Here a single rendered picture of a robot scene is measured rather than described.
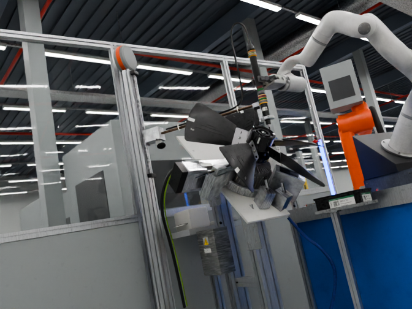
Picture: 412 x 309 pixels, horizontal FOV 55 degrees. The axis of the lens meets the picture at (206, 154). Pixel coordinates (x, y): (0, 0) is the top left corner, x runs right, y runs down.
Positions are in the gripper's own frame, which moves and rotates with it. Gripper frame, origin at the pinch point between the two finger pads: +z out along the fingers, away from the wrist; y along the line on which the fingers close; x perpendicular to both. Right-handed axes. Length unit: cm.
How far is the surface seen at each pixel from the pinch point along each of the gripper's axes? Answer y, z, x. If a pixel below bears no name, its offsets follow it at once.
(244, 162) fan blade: -11, 30, -44
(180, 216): 58, 24, -57
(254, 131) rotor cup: -5.2, 15.0, -28.2
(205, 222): 49, 14, -63
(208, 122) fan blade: 8.3, 29.9, -19.4
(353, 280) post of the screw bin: -13, -17, -102
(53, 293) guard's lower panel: 71, 92, -82
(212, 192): 7, 36, -52
